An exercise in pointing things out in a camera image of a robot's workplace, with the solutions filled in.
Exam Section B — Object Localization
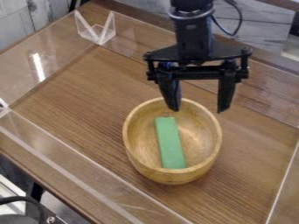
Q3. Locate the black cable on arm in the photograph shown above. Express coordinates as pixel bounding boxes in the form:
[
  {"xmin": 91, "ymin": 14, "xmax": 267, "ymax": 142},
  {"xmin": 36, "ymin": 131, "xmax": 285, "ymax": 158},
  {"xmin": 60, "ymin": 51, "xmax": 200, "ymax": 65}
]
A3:
[{"xmin": 209, "ymin": 0, "xmax": 244, "ymax": 38}]

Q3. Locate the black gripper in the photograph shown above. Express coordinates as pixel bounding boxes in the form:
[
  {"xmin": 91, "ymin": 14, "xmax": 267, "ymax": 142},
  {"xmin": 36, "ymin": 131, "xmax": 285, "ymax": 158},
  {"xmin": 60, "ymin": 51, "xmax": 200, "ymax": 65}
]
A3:
[{"xmin": 143, "ymin": 16, "xmax": 252, "ymax": 113}]

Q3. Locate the green rectangular block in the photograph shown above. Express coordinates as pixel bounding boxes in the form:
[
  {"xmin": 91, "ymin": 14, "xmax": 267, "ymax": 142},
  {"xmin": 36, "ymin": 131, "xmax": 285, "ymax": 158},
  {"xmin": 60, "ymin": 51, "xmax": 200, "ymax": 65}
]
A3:
[{"xmin": 155, "ymin": 117, "xmax": 187, "ymax": 169}]

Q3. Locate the clear acrylic tray wall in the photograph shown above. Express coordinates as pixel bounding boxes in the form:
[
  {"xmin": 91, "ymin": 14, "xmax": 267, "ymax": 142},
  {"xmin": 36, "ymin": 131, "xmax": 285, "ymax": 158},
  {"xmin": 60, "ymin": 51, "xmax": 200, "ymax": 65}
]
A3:
[{"xmin": 0, "ymin": 99, "xmax": 192, "ymax": 224}]

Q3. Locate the black cable bottom left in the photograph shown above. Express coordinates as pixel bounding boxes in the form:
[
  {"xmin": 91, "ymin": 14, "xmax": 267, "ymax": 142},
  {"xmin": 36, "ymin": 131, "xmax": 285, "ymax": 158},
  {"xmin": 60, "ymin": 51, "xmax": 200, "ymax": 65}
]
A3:
[{"xmin": 0, "ymin": 197, "xmax": 41, "ymax": 224}]

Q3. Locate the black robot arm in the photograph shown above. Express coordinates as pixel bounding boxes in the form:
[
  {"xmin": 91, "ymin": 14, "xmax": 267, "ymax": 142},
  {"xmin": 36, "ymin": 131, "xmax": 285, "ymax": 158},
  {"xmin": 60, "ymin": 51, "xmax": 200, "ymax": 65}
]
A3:
[{"xmin": 144, "ymin": 0, "xmax": 252, "ymax": 112}]

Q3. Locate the brown wooden bowl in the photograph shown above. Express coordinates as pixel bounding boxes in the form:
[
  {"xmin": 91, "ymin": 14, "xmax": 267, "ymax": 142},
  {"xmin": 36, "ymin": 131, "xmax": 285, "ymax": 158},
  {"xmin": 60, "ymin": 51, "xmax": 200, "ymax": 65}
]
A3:
[{"xmin": 123, "ymin": 97, "xmax": 223, "ymax": 185}]

